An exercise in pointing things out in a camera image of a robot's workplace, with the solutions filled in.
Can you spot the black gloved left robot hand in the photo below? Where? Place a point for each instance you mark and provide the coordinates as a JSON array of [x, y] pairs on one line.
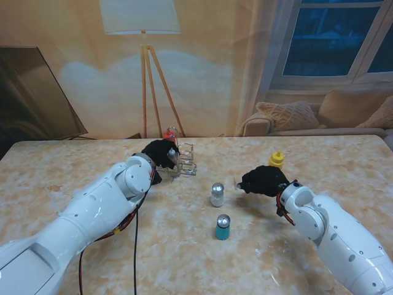
[[159, 152]]

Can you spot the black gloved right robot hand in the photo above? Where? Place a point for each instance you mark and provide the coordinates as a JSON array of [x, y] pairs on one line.
[[264, 181]]

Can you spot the red tomato ketchup bottle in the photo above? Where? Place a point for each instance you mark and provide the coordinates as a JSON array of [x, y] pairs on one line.
[[169, 135]]

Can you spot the white shaker with silver cap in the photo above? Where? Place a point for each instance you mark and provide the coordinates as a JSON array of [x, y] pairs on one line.
[[217, 196]]

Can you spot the teal shaker with silver cap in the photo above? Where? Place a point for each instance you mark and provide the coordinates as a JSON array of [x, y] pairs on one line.
[[223, 230]]

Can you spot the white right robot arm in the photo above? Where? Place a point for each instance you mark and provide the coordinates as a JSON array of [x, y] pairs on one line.
[[344, 242]]

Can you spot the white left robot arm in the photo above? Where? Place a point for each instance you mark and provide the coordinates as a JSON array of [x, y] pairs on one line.
[[86, 215]]

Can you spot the yellow mustard squeeze bottle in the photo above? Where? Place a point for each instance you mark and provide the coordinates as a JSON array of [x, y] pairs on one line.
[[276, 161]]

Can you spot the knitted beige cushion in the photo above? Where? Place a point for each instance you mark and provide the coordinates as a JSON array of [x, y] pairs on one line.
[[288, 115]]

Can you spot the beige sofa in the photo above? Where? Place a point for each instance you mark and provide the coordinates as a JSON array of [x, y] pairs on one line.
[[337, 129]]

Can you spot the tripod floor lamp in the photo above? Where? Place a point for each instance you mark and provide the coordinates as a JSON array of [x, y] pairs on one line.
[[139, 15]]

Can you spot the dark flat television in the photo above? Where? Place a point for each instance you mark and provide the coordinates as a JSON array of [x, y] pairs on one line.
[[27, 98]]

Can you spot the white framed window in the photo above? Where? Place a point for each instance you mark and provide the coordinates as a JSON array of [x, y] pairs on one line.
[[322, 40]]

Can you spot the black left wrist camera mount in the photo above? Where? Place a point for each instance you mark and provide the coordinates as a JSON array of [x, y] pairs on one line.
[[155, 178]]

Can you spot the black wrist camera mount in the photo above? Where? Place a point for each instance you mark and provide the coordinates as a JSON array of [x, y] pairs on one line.
[[280, 212], [155, 178]]

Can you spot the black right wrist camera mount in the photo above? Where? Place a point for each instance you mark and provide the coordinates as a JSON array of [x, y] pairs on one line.
[[280, 212]]

